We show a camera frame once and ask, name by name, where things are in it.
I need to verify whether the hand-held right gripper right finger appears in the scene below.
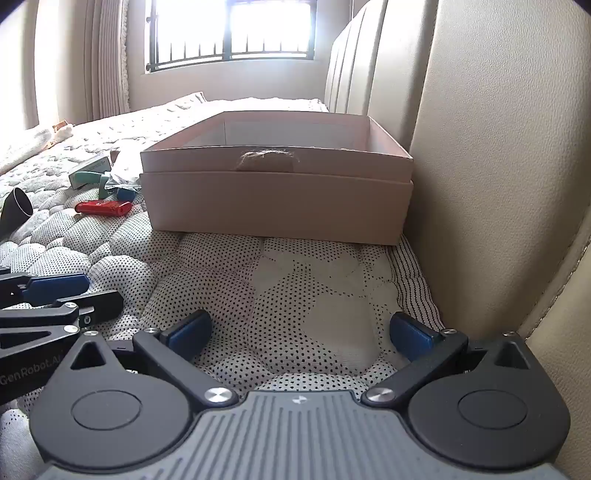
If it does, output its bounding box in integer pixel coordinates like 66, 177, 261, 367
360, 312, 532, 409

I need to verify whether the beige curtain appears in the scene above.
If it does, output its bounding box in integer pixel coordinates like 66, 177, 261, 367
28, 0, 131, 126

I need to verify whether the cream fluffy towel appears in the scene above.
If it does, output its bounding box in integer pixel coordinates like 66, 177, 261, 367
0, 121, 75, 157

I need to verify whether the clear plastic bag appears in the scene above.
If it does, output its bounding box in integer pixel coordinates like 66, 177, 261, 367
105, 150, 142, 202

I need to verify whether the black cone cup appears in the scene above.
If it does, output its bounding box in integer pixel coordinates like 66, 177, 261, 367
0, 186, 34, 237

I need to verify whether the barred window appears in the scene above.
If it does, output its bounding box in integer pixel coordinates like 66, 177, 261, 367
144, 0, 318, 75

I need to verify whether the quilted grey mattress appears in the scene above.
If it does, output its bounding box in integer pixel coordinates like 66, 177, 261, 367
0, 92, 446, 480

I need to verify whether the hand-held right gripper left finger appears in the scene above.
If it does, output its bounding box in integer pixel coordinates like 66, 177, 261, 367
65, 310, 238, 411

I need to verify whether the white and green small box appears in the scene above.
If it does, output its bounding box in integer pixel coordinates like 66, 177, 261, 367
68, 154, 112, 190

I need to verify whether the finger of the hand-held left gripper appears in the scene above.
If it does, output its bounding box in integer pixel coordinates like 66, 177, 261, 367
0, 290, 124, 354
0, 271, 89, 309

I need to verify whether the pink cardboard box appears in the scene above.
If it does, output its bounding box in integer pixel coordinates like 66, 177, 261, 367
140, 110, 415, 246

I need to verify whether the beige padded headboard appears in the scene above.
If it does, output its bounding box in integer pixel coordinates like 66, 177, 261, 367
323, 0, 591, 462

